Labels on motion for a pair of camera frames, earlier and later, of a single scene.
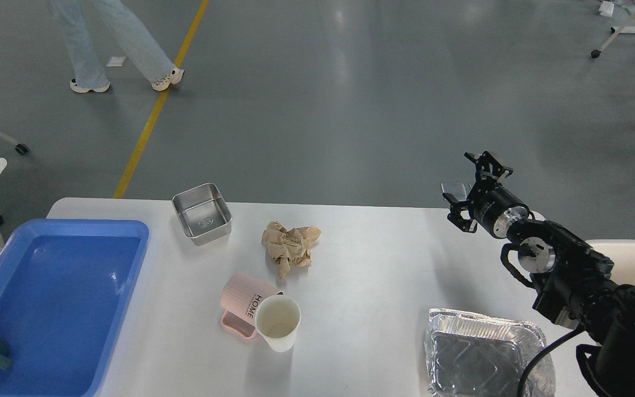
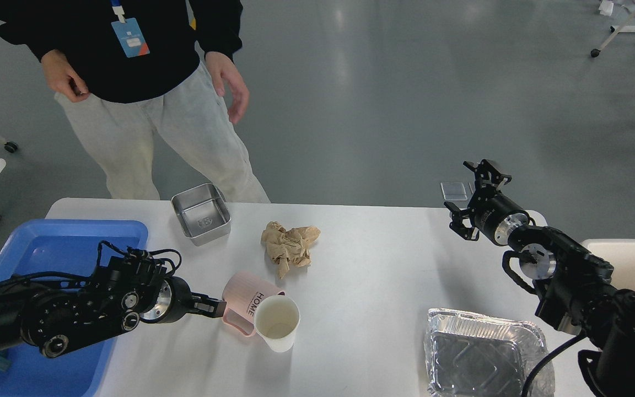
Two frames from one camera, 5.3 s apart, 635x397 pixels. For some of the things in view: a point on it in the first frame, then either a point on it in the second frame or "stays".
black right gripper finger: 457,207 -> 457,225
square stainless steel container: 204,214 stays
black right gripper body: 496,207 stays
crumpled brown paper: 289,247 stays
